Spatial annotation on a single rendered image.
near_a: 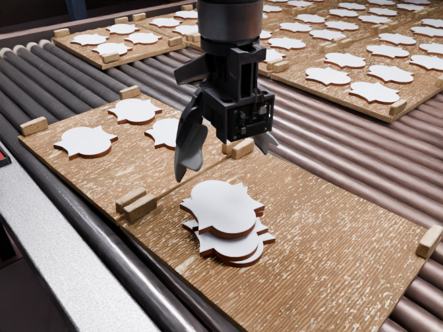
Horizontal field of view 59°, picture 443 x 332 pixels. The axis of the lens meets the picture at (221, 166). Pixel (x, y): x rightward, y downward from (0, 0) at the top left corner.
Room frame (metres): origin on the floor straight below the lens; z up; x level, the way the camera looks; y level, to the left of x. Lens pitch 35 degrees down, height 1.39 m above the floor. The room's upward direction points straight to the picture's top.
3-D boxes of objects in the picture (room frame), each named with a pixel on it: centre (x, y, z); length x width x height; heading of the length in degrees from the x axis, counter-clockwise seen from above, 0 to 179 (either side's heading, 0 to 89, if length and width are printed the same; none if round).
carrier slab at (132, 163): (0.76, 0.21, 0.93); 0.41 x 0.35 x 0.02; 46
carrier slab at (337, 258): (0.47, -0.09, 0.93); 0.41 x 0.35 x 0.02; 46
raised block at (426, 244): (0.43, -0.33, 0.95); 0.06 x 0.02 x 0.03; 136
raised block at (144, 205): (0.51, 0.14, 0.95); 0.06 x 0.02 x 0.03; 136
